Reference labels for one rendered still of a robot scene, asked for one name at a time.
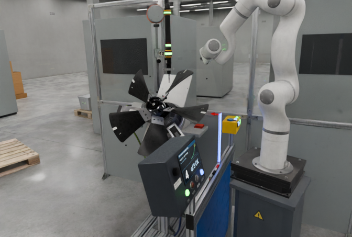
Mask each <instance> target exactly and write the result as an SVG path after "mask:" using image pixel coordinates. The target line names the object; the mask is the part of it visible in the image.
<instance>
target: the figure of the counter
mask: <svg viewBox="0 0 352 237"><path fill-rule="evenodd" d="M182 173H183V177H184V181H185V184H187V183H188V181H189V180H190V179H191V175H190V171H189V168H188V165H187V166H186V168H185V169H184V170H183V171H182Z"/></svg>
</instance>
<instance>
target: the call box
mask: <svg viewBox="0 0 352 237"><path fill-rule="evenodd" d="M235 117H236V116H227V117H226V118H225V119H224V120H223V128H222V133H231V134H236V133H237V131H238V130H239V128H240V125H239V126H238V127H237V123H238V122H239V120H240V117H238V118H237V121H234V119H235ZM228 118H232V119H233V121H228Z"/></svg>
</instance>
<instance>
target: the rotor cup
mask: <svg viewBox="0 0 352 237"><path fill-rule="evenodd" d="M153 103H155V105H154V106H153V105H152V104H153ZM162 105H163V106H164V108H163V107H162ZM168 107H169V105H168V104H167V103H165V102H163V101H162V99H161V98H160V97H157V96H154V97H151V98H150V99H148V101H147V102H146V109H147V110H148V111H149V112H150V113H151V115H155V116H159V117H163V120H165V119H166V118H167V117H168V116H169V114H170V112H166V111H163V110H164V109H166V108H168ZM154 112H155V113H156V114H155V113H154Z"/></svg>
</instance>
